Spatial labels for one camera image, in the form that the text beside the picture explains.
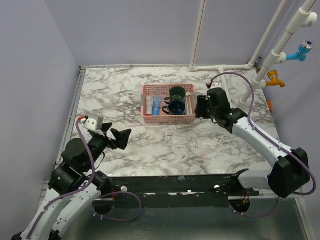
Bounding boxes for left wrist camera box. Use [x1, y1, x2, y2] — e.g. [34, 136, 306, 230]
[83, 115, 104, 132]

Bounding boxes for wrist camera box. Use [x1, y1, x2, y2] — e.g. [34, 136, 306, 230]
[210, 82, 222, 89]
[83, 115, 104, 132]

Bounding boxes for white pvc pipe frame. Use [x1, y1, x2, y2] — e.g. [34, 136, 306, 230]
[189, 0, 318, 108]

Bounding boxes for dark green mug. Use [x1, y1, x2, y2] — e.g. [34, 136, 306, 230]
[164, 86, 186, 104]

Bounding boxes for blue toothpaste tube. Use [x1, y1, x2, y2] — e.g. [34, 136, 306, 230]
[152, 100, 162, 116]

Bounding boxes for blue faucet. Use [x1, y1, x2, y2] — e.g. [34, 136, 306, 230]
[286, 40, 314, 62]

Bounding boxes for pink plastic basket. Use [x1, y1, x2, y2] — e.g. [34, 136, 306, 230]
[141, 83, 196, 124]

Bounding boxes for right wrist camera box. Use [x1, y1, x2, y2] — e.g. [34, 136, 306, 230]
[210, 82, 222, 89]

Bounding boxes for grey toothbrush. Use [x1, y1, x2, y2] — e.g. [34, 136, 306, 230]
[185, 92, 190, 116]

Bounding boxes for white toothbrush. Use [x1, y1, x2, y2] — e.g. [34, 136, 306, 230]
[188, 92, 195, 116]

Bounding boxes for yellow faucet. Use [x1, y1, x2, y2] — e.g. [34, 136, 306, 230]
[266, 70, 286, 88]

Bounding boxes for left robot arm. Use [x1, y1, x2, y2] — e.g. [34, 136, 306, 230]
[12, 117, 132, 240]

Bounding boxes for dark blue mug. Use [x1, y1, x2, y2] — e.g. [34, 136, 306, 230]
[162, 100, 186, 115]

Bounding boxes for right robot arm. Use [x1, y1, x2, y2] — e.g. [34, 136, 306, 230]
[195, 87, 311, 198]

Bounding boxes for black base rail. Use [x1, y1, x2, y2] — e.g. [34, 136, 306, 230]
[93, 173, 259, 212]

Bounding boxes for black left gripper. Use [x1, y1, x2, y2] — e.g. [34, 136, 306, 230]
[84, 122, 132, 171]

